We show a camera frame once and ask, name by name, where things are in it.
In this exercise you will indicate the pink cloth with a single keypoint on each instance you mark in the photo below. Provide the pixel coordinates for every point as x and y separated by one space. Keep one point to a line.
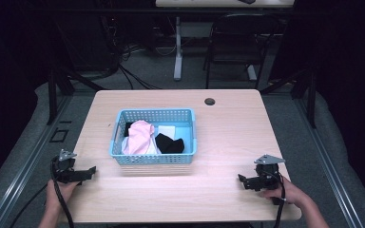
139 136

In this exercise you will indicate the black cloth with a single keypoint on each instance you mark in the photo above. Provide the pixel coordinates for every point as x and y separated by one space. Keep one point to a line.
128 127

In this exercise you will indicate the black metal stand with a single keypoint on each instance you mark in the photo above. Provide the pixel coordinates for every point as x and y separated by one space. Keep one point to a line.
304 91
57 91

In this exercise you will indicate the black chair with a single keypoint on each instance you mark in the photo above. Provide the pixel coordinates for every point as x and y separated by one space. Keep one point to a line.
237 47

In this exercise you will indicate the white desk leg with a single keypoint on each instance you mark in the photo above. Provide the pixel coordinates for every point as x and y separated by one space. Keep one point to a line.
178 50

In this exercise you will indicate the small white cloth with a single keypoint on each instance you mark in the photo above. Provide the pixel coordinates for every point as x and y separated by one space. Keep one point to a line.
166 131

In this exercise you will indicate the person's right hand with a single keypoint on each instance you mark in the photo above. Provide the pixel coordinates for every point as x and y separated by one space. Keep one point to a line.
290 191

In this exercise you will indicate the black sock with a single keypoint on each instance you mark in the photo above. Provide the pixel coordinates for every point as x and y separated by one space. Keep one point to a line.
170 145

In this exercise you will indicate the blue plastic basket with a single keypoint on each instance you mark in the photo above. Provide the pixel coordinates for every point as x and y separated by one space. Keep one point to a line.
183 152

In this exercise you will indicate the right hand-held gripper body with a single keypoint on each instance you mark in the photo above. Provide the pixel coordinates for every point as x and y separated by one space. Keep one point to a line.
266 177

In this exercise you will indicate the metal floor rail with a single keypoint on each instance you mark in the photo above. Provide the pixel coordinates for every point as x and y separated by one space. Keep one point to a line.
329 164
22 177

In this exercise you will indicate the person's left hand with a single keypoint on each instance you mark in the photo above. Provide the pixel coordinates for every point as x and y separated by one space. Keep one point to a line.
60 191

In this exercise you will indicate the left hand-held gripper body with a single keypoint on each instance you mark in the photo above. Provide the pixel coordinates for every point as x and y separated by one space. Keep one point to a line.
66 171

